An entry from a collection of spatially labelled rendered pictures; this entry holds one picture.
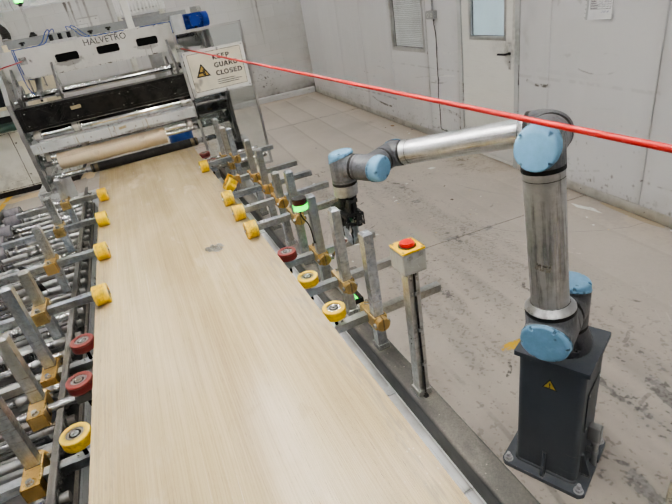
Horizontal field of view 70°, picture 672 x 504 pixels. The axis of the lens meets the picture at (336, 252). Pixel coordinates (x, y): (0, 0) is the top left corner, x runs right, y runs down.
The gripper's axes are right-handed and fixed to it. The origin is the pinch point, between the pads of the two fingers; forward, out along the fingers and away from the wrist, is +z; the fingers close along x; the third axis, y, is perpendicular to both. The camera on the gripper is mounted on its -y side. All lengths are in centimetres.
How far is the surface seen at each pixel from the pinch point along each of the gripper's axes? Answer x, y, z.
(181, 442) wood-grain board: -77, 58, 7
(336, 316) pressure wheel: -22.5, 32.4, 7.1
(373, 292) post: -9.0, 34.3, 2.2
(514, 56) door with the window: 265, -206, -9
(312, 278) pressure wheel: -20.8, 6.8, 5.9
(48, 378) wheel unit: -117, -4, 13
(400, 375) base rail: -10, 49, 27
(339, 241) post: -8.6, 9.3, -6.5
